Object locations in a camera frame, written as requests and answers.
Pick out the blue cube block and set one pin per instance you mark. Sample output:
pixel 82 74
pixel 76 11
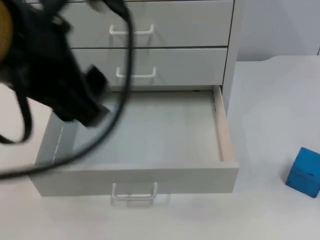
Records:
pixel 303 172

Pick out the grey drawer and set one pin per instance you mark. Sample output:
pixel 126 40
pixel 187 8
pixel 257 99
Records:
pixel 155 135

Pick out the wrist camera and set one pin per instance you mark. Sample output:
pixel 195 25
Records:
pixel 96 78

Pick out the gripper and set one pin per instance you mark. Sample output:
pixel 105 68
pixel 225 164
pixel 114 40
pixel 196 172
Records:
pixel 80 107

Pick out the grey chest of drawers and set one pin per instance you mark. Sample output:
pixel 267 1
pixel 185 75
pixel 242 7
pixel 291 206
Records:
pixel 190 32

